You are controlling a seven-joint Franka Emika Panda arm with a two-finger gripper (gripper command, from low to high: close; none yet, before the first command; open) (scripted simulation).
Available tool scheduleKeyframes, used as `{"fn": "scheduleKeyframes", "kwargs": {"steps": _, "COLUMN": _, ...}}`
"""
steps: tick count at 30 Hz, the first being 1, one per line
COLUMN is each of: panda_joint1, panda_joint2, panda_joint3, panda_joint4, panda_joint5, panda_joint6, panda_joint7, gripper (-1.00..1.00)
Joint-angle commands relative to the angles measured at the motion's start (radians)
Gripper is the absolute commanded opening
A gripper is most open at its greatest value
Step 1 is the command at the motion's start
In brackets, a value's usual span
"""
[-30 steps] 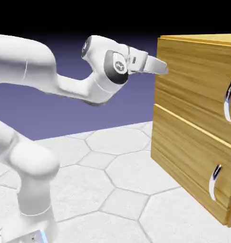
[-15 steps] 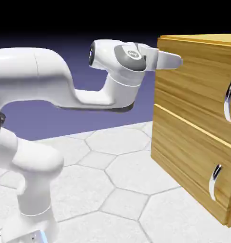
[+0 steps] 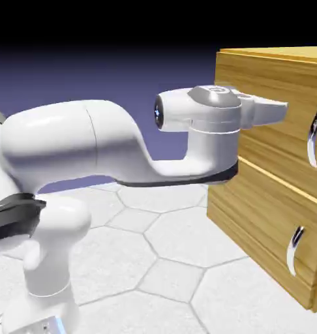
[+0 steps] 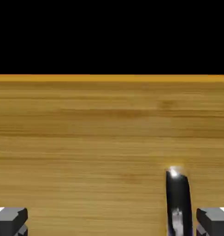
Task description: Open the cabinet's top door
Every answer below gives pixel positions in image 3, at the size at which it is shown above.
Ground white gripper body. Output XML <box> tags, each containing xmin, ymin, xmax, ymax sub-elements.
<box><xmin>251</xmin><ymin>95</ymin><xmax>289</xmax><ymax>128</ymax></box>

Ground light wood cabinet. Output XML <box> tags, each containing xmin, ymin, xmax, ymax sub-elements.
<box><xmin>207</xmin><ymin>46</ymin><xmax>317</xmax><ymax>313</ymax></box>

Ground light wood cabinet door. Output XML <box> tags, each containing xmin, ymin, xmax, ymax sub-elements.
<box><xmin>207</xmin><ymin>156</ymin><xmax>317</xmax><ymax>311</ymax></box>
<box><xmin>215</xmin><ymin>51</ymin><xmax>317</xmax><ymax>204</ymax></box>

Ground curved silver handle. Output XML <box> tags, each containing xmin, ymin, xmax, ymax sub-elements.
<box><xmin>286</xmin><ymin>225</ymin><xmax>305</xmax><ymax>277</ymax></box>
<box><xmin>307</xmin><ymin>100</ymin><xmax>317</xmax><ymax>169</ymax></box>

